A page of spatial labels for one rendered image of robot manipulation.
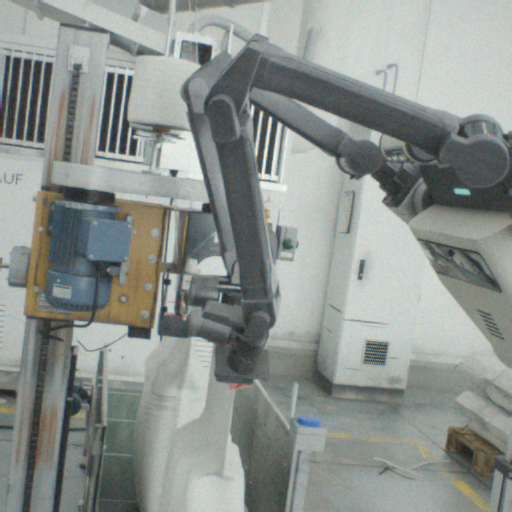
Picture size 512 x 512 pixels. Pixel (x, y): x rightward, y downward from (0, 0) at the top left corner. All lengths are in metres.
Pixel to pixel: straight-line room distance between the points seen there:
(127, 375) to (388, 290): 2.04
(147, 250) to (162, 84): 0.44
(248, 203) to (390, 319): 4.67
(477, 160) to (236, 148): 0.36
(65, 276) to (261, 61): 0.86
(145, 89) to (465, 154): 0.89
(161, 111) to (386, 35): 4.76
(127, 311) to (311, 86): 1.04
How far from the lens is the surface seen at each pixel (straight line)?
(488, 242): 1.38
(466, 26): 6.76
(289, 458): 2.34
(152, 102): 1.85
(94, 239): 1.77
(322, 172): 6.27
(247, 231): 1.30
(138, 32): 4.47
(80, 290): 1.85
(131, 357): 4.89
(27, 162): 4.78
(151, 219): 2.04
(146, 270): 2.06
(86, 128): 2.10
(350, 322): 5.81
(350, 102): 1.19
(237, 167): 1.25
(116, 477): 2.87
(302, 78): 1.18
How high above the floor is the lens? 1.41
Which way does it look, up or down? 5 degrees down
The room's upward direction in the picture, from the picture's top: 8 degrees clockwise
